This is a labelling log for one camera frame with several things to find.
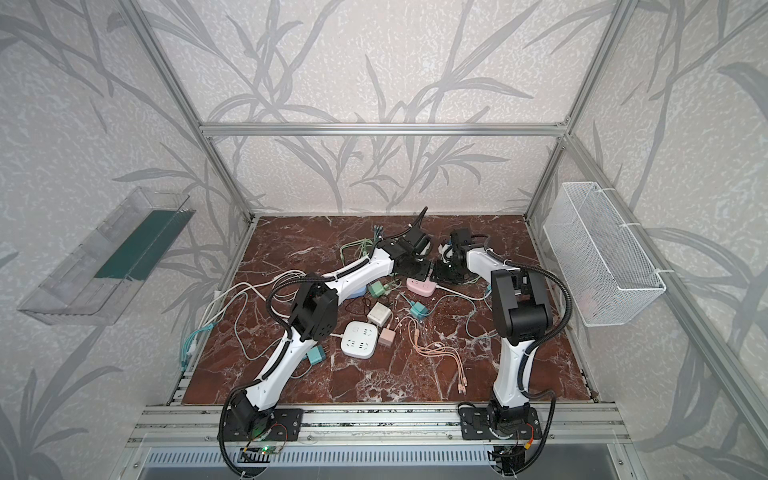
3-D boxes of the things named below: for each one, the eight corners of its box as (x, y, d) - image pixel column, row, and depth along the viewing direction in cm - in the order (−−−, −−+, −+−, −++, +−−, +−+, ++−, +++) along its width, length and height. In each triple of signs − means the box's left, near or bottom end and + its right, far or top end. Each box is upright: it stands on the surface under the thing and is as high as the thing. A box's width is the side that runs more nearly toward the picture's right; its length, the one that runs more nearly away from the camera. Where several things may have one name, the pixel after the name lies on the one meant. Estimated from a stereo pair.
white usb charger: (367, 318, 94) (366, 314, 91) (379, 304, 97) (378, 300, 94) (380, 328, 92) (380, 324, 89) (392, 314, 95) (392, 310, 92)
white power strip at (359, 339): (340, 358, 86) (339, 355, 84) (345, 325, 92) (343, 321, 90) (376, 358, 86) (375, 355, 84) (378, 325, 92) (377, 321, 90)
